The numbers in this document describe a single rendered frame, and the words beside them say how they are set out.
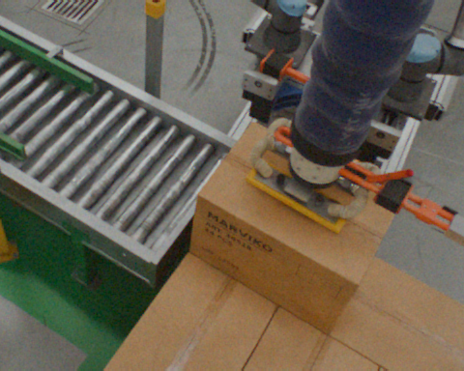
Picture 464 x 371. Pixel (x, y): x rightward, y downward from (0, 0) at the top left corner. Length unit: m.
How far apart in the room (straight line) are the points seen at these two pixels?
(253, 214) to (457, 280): 1.51
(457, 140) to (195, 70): 1.56
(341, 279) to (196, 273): 0.61
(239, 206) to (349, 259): 0.39
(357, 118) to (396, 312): 1.02
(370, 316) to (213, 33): 2.22
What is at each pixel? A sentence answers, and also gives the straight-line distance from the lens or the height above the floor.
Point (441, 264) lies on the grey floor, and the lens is 3.45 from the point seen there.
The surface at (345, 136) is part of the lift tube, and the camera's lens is 1.85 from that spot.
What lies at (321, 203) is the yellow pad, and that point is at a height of 1.10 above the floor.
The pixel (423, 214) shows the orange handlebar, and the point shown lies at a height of 1.20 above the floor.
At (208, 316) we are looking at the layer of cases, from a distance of 2.43.
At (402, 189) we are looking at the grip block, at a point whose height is 1.20.
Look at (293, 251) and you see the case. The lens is 2.15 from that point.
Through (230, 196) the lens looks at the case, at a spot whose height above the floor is 0.94.
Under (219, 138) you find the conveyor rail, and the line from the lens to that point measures 2.79.
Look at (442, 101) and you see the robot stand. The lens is 2.72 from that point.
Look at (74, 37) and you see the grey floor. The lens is 4.08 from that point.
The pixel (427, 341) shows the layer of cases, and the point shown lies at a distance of 2.60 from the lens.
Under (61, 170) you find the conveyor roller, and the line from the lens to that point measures 2.74.
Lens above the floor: 2.77
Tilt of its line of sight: 52 degrees down
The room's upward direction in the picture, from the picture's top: 7 degrees clockwise
